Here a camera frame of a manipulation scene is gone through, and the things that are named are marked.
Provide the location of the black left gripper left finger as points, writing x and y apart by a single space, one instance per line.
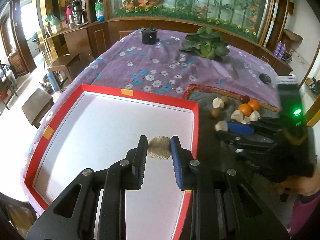
92 206

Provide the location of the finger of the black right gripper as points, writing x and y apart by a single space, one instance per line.
241 140

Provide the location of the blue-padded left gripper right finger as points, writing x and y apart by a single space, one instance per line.
224 205

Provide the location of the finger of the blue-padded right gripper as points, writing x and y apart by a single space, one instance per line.
240 128

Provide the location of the brown kiwi fruit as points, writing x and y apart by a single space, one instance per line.
215 113

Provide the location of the beige sugarcane chunk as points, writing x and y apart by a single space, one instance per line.
221 126
159 148

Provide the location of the person right hand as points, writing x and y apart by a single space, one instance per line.
305 186

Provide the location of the beige chunk front middle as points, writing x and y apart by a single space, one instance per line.
246 120

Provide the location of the beige chunk left of orange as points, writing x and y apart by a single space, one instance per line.
237 115

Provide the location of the beige chunk of orange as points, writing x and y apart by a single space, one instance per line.
237 115
254 116

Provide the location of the beige chunk right of orange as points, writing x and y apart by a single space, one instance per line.
254 116

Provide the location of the front orange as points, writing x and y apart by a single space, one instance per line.
246 109

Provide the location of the orange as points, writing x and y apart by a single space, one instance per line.
254 104
246 109

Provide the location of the rear orange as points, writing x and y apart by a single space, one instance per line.
254 104

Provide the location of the red date behind oranges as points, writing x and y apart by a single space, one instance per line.
244 99

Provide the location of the grey felt mat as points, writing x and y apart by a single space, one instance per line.
225 198

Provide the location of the brown kiwi by chunk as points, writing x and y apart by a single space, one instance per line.
225 99

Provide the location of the beige chunk near kiwi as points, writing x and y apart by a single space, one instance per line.
218 103

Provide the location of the small black device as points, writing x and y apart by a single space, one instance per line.
265 79

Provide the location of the purple bottles pair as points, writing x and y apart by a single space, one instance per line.
280 50

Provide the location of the green leafy cabbage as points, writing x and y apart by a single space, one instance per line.
206 43

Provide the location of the red white shallow box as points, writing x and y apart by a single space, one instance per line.
94 128

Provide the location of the purple floral tablecloth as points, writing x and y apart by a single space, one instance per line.
165 70

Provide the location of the wooden stool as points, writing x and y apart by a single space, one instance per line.
35 108

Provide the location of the floral mural glass panel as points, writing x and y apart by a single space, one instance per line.
243 17

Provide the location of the black cylindrical grinder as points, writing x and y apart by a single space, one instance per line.
149 35

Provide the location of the wooden side cabinet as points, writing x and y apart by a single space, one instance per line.
90 39

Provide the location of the green blue water bottle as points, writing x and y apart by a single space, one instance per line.
99 10

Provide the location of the black thermos jug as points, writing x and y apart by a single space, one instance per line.
77 9

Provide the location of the pink bottle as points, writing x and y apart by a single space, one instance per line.
69 14

